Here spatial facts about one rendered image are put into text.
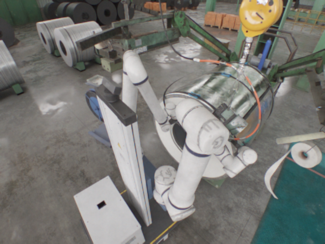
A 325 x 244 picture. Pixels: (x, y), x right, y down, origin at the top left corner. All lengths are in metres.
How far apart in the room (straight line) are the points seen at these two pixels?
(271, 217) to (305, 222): 0.45
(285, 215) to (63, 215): 2.91
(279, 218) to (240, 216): 0.52
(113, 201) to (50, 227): 1.30
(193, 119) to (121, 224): 1.08
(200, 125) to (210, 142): 0.07
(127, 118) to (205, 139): 0.33
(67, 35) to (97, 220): 5.24
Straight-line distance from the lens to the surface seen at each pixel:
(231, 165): 1.11
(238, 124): 1.31
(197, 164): 0.67
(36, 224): 2.79
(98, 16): 13.23
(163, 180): 1.07
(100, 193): 1.60
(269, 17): 1.02
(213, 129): 0.55
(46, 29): 8.07
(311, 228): 2.95
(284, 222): 2.76
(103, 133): 3.30
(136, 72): 1.06
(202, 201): 2.45
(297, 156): 1.30
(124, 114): 0.71
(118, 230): 1.45
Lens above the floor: 2.21
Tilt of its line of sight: 41 degrees down
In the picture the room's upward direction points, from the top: straight up
